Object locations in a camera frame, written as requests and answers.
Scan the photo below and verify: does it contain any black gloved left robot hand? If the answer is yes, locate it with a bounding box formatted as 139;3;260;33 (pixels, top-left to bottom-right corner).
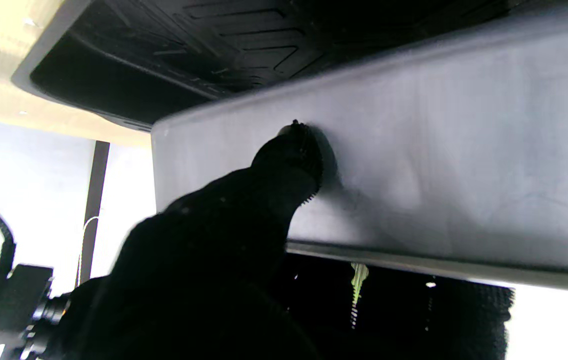
44;119;515;360

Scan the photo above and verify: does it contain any silver rectangular baking pan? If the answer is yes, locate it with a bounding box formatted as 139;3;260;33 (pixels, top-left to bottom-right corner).
150;0;568;296

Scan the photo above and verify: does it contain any dark vertical post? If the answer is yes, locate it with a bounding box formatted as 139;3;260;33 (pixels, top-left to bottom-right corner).
78;141;111;287

